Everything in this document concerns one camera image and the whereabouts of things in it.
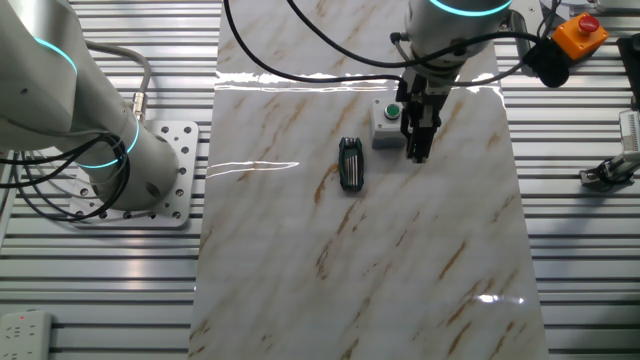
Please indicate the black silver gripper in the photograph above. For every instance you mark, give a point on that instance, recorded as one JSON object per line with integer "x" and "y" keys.
{"x": 431, "y": 92}

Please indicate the grey box with green button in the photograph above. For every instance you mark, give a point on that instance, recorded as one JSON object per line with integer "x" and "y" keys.
{"x": 387, "y": 132}

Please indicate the silver robot base mounting plate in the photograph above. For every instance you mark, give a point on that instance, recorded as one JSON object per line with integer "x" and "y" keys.
{"x": 175, "y": 165}

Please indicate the orange emergency stop button box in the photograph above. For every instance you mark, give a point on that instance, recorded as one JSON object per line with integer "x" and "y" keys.
{"x": 580, "y": 34}

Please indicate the marble pattern table mat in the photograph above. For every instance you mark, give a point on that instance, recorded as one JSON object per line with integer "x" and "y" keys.
{"x": 350, "y": 260}

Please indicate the black flat device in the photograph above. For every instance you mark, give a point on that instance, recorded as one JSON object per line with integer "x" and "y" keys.
{"x": 631, "y": 65}

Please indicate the white power strip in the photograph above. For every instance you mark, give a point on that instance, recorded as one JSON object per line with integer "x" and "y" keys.
{"x": 22, "y": 334}

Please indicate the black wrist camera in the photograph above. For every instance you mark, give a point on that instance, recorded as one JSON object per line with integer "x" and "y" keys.
{"x": 547, "y": 62}

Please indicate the silver clamp mount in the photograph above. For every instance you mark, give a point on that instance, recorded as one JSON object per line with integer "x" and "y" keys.
{"x": 617, "y": 162}

